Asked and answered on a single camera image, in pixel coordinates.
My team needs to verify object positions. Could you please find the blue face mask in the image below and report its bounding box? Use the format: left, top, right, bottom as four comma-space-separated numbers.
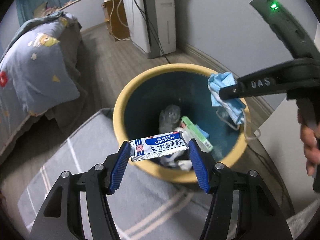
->
207, 71, 262, 141

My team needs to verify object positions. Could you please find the white air purifier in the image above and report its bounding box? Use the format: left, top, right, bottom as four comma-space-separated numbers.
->
123, 0, 176, 59

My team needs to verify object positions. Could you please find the yellow and teal trash bin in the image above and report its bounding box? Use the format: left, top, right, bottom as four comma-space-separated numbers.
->
112, 63, 251, 184

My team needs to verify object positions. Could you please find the black plastic bag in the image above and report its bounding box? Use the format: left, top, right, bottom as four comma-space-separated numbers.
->
159, 105, 181, 134

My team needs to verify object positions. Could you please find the white cable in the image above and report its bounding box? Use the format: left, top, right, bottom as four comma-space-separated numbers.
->
108, 0, 132, 42

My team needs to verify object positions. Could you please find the clothes pile on windowsill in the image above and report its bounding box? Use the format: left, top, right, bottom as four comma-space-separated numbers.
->
33, 2, 61, 18

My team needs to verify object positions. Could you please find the person's right hand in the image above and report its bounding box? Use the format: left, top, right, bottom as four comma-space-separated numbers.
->
297, 110, 320, 176

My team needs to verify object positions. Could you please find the black floor cable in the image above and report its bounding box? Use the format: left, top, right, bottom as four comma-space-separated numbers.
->
125, 0, 173, 65

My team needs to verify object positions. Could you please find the grey plaid cushion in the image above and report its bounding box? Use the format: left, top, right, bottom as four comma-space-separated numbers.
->
18, 108, 212, 239

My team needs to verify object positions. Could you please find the white tissue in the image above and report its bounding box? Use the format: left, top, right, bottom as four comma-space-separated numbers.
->
159, 151, 193, 171

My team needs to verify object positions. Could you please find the blue white pill blister pack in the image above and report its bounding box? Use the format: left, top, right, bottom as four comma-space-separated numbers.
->
129, 131, 188, 161

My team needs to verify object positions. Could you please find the wooden side cabinet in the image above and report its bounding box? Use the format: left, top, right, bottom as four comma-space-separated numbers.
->
101, 0, 131, 41

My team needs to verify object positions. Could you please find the blue patterned duvet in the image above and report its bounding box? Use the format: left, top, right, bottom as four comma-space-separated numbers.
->
1, 11, 81, 153

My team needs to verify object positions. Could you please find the green white medicine box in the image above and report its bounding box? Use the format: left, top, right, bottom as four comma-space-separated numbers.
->
180, 116, 213, 153

